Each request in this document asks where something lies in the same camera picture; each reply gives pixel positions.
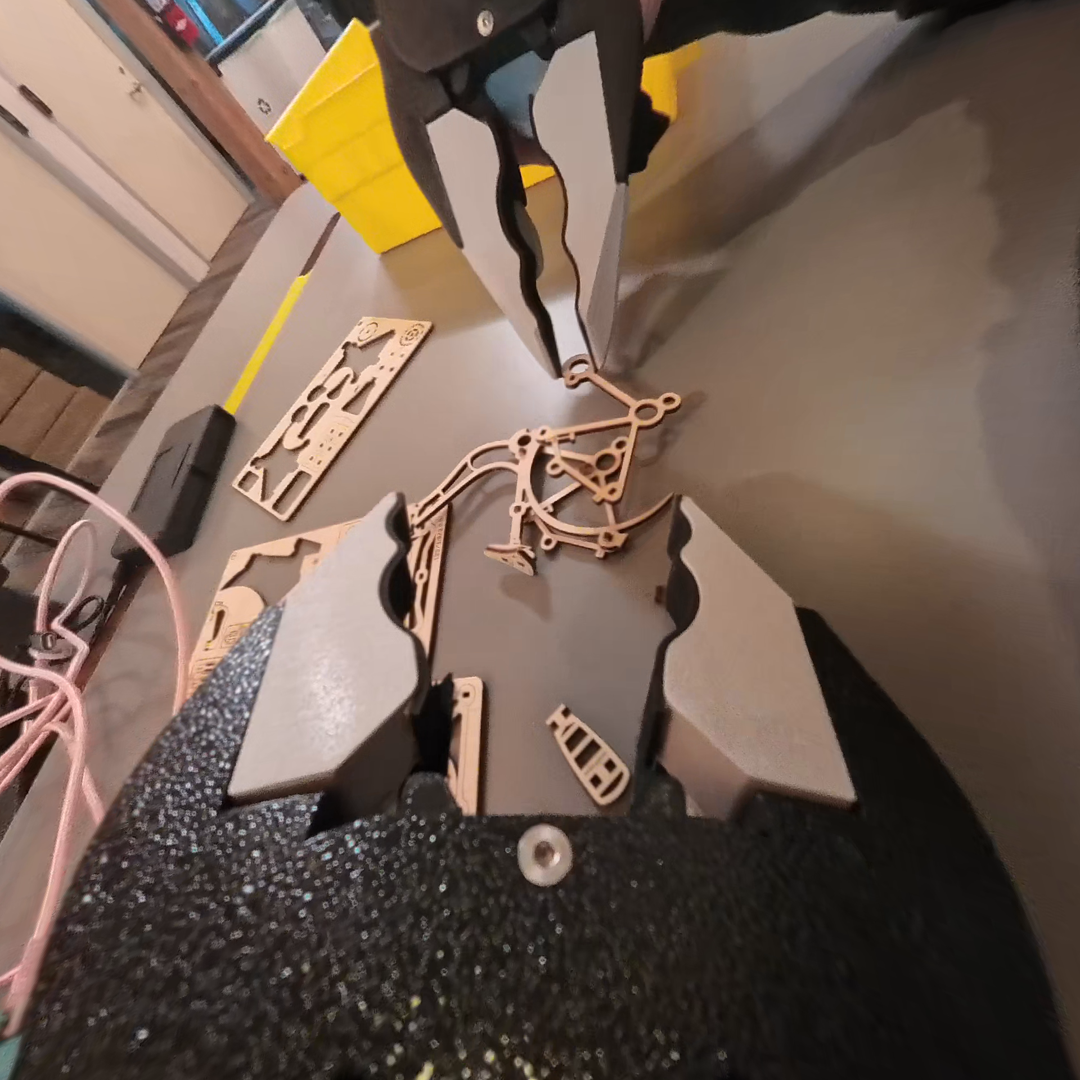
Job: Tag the wooden part sheet with slots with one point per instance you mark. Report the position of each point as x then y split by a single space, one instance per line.
472 700

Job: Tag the wooden bicycle frame with saddle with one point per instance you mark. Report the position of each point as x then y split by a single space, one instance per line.
510 557

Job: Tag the wooden part sheet with gears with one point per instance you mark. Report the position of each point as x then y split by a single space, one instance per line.
261 565

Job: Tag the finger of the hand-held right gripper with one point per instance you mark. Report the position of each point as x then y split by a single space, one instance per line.
481 211
599 126

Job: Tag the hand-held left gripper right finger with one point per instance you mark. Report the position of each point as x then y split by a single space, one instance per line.
742 692

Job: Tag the black case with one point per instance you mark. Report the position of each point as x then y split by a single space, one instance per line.
181 472

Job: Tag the yellow plastic bin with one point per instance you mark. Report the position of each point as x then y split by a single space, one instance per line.
354 143

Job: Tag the small oblong wooden part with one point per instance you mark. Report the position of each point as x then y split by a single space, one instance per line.
567 723

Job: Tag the narrow wooden part sheet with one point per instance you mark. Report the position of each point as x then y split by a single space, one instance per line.
278 472

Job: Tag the yellow tape strip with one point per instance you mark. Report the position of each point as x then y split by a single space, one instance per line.
266 346

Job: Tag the triangular wooden bicycle frame part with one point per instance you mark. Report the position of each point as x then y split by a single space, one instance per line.
609 389

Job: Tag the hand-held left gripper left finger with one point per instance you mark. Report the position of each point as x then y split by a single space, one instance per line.
337 675

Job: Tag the cream cabinet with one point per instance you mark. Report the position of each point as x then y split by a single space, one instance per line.
84 169

